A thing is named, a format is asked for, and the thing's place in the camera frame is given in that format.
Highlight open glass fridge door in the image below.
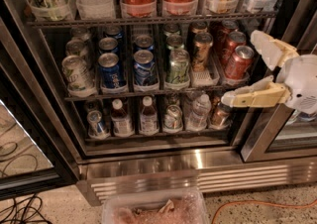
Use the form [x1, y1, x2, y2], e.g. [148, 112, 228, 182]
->
[0, 65, 78, 200]

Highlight blue can behind right door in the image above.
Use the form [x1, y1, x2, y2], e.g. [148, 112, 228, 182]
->
[298, 112, 317, 122]

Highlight clear plastic bin on floor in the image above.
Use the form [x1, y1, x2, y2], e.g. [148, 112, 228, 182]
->
[102, 187, 209, 224]

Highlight blue can bottom shelf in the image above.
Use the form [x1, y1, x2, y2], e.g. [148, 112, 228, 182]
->
[87, 110, 109, 140]

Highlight red can middle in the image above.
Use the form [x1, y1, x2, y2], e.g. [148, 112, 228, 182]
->
[220, 31, 247, 66]

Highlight brown juice bottle left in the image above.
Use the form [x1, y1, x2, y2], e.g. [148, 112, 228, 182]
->
[111, 99, 134, 137]

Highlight copper can bottom shelf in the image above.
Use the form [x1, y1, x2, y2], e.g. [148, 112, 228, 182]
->
[210, 103, 231, 129]

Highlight red can front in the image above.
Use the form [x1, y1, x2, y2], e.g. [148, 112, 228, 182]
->
[225, 46, 255, 80]

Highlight orange cable on floor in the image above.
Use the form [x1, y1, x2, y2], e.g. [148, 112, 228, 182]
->
[211, 198, 317, 224]

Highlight brown juice bottle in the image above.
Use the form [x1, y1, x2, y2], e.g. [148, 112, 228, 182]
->
[111, 99, 134, 137]
[140, 96, 159, 136]

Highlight gold brown can front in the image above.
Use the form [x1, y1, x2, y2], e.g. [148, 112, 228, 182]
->
[191, 32, 213, 72]

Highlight brown juice bottle right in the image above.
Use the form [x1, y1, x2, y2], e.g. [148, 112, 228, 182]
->
[140, 96, 159, 136]

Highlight white green can front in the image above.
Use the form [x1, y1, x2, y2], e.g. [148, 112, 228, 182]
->
[62, 56, 97, 98]

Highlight blue Pepsi can front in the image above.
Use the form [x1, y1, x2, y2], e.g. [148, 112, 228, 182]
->
[98, 53, 128, 93]

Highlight silver can bottom shelf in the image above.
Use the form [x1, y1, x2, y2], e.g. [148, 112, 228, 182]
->
[163, 105, 183, 132]

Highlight clear water bottle bottom shelf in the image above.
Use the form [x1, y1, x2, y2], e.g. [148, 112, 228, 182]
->
[186, 94, 211, 131]

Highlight black cables on floor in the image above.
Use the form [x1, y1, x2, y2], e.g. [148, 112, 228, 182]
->
[0, 194, 53, 224]

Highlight stainless steel fridge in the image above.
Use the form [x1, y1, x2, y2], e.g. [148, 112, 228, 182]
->
[0, 0, 317, 205]

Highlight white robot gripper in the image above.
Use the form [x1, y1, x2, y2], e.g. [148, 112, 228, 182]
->
[221, 30, 317, 114]

